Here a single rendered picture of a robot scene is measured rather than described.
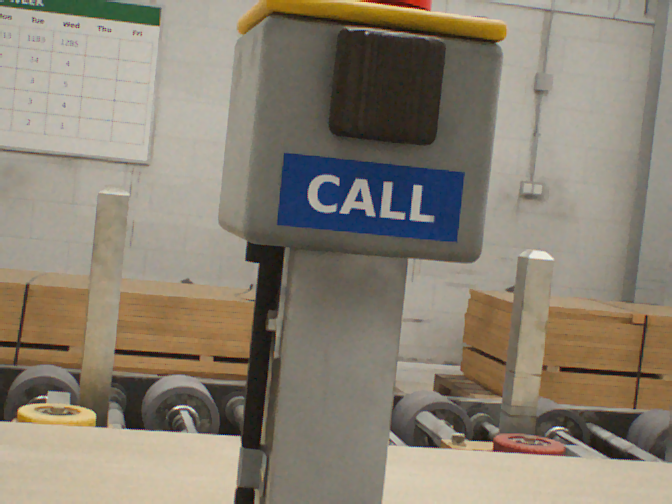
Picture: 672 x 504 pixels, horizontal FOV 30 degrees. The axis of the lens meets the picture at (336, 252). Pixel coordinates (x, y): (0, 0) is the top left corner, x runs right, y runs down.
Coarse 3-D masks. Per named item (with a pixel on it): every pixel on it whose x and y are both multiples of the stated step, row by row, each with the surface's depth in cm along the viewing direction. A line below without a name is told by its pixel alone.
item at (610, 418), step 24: (0, 384) 193; (120, 384) 197; (144, 384) 197; (216, 384) 200; (240, 384) 200; (0, 408) 193; (480, 408) 209; (576, 408) 212; (600, 408) 214; (240, 432) 201; (624, 432) 214
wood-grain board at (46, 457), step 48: (0, 432) 120; (48, 432) 122; (96, 432) 125; (144, 432) 127; (0, 480) 103; (48, 480) 104; (96, 480) 106; (144, 480) 108; (192, 480) 109; (432, 480) 119; (480, 480) 121; (528, 480) 123; (576, 480) 126; (624, 480) 128
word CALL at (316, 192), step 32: (288, 160) 34; (320, 160) 35; (352, 160) 35; (288, 192) 35; (320, 192) 35; (352, 192) 35; (384, 192) 35; (416, 192) 35; (448, 192) 35; (288, 224) 35; (320, 224) 35; (352, 224) 35; (384, 224) 35; (416, 224) 35; (448, 224) 36
